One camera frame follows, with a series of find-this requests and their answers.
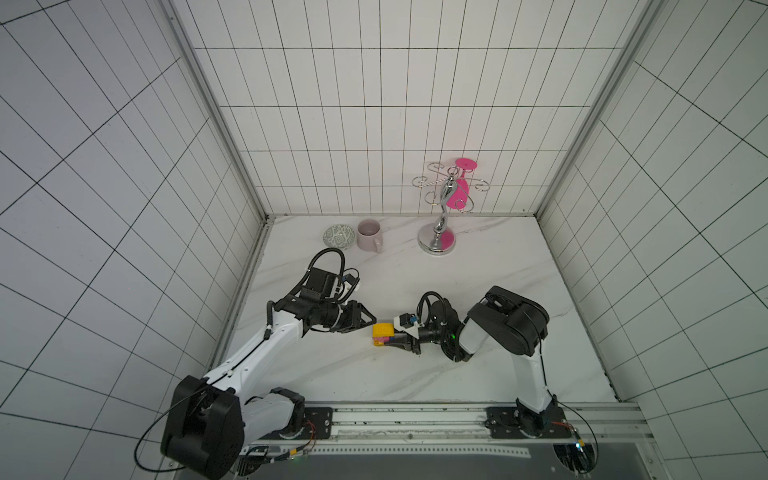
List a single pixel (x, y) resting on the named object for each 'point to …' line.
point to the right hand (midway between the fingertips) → (389, 325)
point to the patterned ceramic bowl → (339, 236)
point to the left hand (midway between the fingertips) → (367, 327)
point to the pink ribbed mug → (369, 235)
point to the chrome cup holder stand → (438, 238)
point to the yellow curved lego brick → (383, 330)
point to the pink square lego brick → (382, 339)
